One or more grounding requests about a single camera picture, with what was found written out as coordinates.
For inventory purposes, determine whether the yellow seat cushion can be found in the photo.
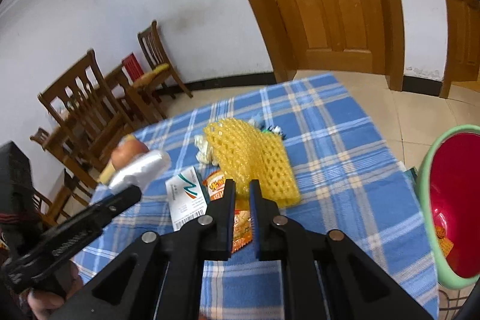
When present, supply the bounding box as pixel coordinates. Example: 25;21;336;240
135;63;170;84

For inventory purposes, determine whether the blue plaid tablecloth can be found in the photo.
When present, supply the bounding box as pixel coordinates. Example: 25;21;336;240
73;72;439;320

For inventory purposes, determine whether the white foam fruit net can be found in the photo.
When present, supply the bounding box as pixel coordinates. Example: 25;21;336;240
194;134;220;166

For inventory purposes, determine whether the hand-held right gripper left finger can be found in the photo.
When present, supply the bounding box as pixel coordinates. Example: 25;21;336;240
49;179;237;320

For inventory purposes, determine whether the red bucket with green rim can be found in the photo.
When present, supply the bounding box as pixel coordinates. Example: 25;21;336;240
416;124;480;291

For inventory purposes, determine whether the apple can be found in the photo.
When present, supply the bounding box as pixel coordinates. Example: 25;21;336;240
112;139;149;169

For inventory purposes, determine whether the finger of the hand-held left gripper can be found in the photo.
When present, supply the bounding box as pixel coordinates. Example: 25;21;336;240
90;185;143;227

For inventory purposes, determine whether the wooden chair with seat cushion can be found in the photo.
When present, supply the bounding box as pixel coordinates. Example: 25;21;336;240
137;20;194;103

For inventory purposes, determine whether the banana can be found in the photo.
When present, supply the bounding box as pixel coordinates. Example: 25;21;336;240
98;134;136;184

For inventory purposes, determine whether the green candy wrapper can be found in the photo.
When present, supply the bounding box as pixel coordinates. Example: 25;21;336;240
249;115;287;137

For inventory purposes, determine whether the yellow foam fruit net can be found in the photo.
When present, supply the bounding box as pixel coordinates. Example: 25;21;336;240
202;118;302;209

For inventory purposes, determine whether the open wooden door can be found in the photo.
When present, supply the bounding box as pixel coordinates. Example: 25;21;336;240
431;0;480;84

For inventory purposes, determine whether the white paper card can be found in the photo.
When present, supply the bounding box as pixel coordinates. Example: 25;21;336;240
165;167;211;232

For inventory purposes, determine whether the white plastic bag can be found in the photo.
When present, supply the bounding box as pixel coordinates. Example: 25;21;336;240
109;149;172;193

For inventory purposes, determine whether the orange snack packet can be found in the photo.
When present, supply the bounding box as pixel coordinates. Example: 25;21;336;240
202;170;256;254

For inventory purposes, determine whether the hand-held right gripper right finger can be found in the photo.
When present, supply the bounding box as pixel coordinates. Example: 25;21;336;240
249;179;432;320

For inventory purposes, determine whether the person's left hand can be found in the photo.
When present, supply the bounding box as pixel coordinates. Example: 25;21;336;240
27;260;85;320

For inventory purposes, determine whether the red chair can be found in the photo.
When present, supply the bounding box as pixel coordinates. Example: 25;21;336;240
121;52;144;81

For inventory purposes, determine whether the large wooden chair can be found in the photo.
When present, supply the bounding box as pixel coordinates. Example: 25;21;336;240
37;49;134;171

